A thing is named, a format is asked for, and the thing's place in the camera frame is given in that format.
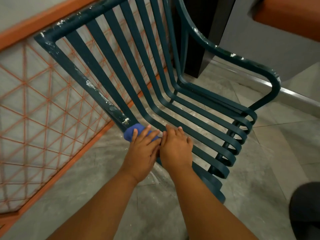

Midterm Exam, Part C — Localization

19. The person's right forearm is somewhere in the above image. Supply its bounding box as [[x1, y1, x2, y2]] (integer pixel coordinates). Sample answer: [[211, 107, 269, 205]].
[[170, 167, 258, 240]]

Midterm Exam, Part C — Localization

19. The dark teal metal slatted chair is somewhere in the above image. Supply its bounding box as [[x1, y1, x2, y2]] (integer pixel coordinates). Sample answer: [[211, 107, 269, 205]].
[[34, 0, 282, 204]]

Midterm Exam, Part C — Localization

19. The person's right hand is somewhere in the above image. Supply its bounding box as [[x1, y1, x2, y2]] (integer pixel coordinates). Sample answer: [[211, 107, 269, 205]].
[[159, 124, 195, 174]]

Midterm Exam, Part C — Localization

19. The person's left hand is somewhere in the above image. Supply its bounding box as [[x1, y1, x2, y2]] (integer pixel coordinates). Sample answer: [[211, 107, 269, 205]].
[[119, 125, 162, 184]]

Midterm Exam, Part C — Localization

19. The person's dark trouser leg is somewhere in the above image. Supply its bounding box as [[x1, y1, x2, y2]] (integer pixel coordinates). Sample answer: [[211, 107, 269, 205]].
[[289, 181, 320, 240]]

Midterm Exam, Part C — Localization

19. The grey metal floor trim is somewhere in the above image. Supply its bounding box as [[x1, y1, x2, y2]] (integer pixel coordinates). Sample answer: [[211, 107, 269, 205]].
[[212, 59, 320, 111]]

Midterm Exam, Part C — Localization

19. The orange wooden beam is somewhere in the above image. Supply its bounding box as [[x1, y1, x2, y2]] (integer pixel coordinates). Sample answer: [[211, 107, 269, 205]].
[[250, 0, 320, 43]]

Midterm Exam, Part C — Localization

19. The blue cleaning cloth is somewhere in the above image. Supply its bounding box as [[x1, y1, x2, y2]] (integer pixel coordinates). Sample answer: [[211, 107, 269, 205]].
[[123, 123, 161, 143]]

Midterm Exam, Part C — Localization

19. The person's left forearm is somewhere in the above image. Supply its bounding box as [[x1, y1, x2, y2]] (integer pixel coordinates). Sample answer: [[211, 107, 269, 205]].
[[47, 171, 138, 240]]

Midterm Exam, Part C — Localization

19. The black square pillar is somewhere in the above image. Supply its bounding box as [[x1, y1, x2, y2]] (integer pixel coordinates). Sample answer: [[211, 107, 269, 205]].
[[172, 0, 237, 79]]

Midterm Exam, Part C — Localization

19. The orange mesh railing panel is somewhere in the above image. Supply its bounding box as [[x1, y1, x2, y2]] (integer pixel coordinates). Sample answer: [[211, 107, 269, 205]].
[[0, 0, 173, 233]]

